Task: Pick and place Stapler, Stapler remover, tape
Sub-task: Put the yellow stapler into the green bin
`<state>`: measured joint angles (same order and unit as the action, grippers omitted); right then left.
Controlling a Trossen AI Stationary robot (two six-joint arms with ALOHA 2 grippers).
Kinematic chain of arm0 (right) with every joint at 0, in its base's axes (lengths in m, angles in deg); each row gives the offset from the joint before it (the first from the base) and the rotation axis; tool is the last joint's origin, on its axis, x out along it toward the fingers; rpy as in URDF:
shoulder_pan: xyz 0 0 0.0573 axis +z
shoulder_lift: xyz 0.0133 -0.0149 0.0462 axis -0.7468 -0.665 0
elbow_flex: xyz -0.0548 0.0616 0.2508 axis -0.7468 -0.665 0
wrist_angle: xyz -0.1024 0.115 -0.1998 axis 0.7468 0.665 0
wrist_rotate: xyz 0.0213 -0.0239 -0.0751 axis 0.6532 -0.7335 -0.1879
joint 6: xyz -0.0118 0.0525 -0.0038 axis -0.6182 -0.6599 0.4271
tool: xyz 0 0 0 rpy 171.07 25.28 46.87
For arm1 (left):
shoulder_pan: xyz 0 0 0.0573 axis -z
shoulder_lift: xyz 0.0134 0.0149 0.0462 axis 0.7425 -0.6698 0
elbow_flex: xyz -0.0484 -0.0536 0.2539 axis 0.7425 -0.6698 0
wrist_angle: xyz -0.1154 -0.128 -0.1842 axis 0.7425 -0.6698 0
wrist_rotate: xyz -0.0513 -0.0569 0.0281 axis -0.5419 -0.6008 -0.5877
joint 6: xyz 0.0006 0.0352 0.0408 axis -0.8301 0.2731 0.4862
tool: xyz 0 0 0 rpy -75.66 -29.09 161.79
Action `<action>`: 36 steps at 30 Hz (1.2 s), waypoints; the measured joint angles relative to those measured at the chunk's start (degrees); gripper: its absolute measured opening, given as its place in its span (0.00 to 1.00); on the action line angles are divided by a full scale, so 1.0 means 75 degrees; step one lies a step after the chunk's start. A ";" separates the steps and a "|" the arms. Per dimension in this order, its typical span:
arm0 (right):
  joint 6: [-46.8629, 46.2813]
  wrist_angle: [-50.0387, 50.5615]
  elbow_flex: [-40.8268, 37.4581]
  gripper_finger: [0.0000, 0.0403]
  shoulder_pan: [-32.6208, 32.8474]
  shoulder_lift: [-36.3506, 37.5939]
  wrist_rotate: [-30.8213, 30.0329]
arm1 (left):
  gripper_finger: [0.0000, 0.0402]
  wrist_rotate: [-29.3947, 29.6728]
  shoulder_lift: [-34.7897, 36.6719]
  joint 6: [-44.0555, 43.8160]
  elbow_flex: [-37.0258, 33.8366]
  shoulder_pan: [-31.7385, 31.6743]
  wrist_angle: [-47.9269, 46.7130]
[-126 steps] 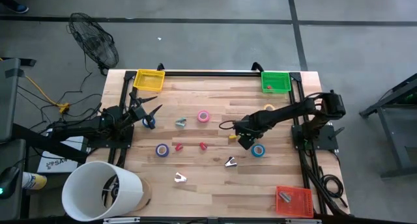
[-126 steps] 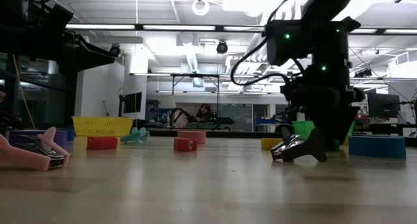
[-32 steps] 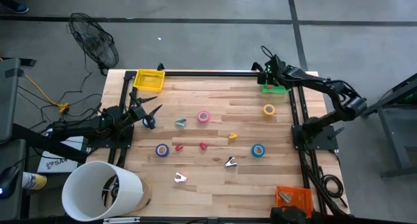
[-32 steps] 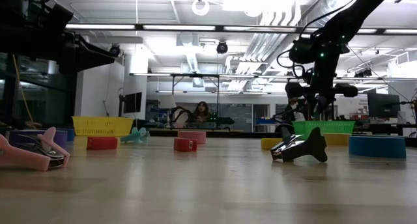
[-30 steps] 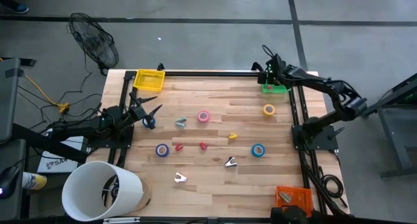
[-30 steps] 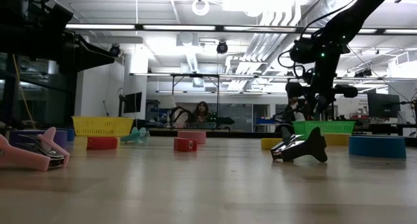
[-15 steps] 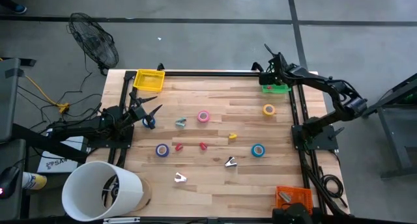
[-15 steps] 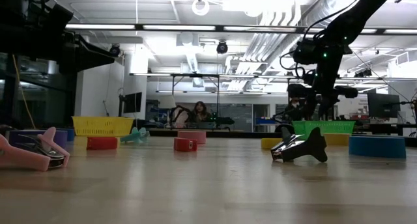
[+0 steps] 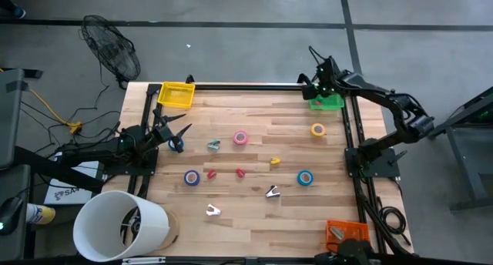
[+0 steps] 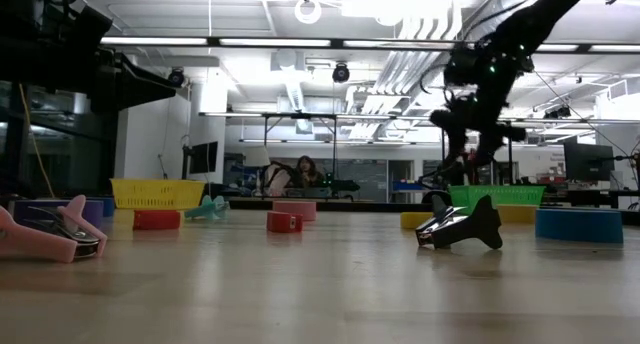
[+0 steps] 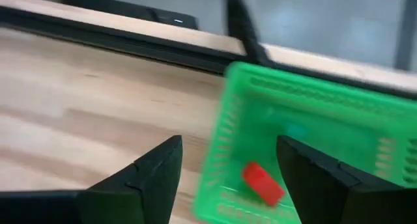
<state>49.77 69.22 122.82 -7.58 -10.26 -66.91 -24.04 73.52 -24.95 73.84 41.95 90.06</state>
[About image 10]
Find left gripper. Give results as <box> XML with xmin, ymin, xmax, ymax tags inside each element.
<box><xmin>88</xmin><ymin>47</ymin><xmax>180</xmax><ymax>114</ymax></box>

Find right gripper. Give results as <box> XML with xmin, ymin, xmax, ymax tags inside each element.
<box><xmin>428</xmin><ymin>90</ymin><xmax>528</xmax><ymax>174</ymax></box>

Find yellow tape roll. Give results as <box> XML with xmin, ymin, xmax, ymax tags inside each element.
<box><xmin>494</xmin><ymin>204</ymin><xmax>542</xmax><ymax>224</ymax></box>

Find light blue tape roll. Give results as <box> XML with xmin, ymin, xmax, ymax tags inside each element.
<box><xmin>534</xmin><ymin>207</ymin><xmax>625</xmax><ymax>245</ymax></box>

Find red mini stapler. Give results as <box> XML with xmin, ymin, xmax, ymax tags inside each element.
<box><xmin>265</xmin><ymin>210</ymin><xmax>304</xmax><ymax>234</ymax></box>
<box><xmin>132</xmin><ymin>209</ymin><xmax>182</xmax><ymax>231</ymax></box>

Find teal staple remover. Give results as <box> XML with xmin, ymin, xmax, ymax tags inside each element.
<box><xmin>183</xmin><ymin>194</ymin><xmax>229</xmax><ymax>221</ymax></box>

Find purple tape roll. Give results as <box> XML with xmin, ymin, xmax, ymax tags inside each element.
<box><xmin>13</xmin><ymin>198</ymin><xmax>105</xmax><ymax>229</ymax></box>

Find pink tape roll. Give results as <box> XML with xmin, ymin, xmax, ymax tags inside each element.
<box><xmin>272</xmin><ymin>200</ymin><xmax>318</xmax><ymax>223</ymax></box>

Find pink staple remover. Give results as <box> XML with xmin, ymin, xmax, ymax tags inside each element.
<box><xmin>0</xmin><ymin>193</ymin><xmax>109</xmax><ymax>264</ymax></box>

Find green plastic basket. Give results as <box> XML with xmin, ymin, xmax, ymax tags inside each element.
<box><xmin>448</xmin><ymin>184</ymin><xmax>547</xmax><ymax>217</ymax></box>

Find blue crate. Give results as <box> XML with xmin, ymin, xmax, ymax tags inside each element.
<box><xmin>392</xmin><ymin>179</ymin><xmax>424</xmax><ymax>193</ymax></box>

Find small black monitor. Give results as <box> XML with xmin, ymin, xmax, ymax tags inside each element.
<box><xmin>188</xmin><ymin>140</ymin><xmax>220</xmax><ymax>175</ymax></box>

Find yellow plastic basket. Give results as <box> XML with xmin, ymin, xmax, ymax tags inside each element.
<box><xmin>109</xmin><ymin>177</ymin><xmax>207</xmax><ymax>211</ymax></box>

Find large black monitor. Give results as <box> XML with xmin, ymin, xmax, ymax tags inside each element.
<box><xmin>563</xmin><ymin>142</ymin><xmax>616</xmax><ymax>183</ymax></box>

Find black desk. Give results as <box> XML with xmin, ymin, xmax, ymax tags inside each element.
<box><xmin>542</xmin><ymin>181</ymin><xmax>640</xmax><ymax>210</ymax></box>

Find white table lamp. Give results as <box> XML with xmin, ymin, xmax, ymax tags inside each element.
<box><xmin>243</xmin><ymin>145</ymin><xmax>272</xmax><ymax>198</ymax></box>

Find person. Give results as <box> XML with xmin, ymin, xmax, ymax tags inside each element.
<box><xmin>294</xmin><ymin>154</ymin><xmax>327</xmax><ymax>188</ymax></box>

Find yellow extension cable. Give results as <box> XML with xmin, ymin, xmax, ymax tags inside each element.
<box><xmin>18</xmin><ymin>82</ymin><xmax>55</xmax><ymax>199</ymax></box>

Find black table frame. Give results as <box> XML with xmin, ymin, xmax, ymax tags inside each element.
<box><xmin>0</xmin><ymin>193</ymin><xmax>640</xmax><ymax>228</ymax></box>

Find black workbench frame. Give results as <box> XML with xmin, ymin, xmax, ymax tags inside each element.
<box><xmin>199</xmin><ymin>111</ymin><xmax>516</xmax><ymax>195</ymax></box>

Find white ring lamp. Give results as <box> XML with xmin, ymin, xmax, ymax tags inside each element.
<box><xmin>293</xmin><ymin>0</ymin><xmax>324</xmax><ymax>26</ymax></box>

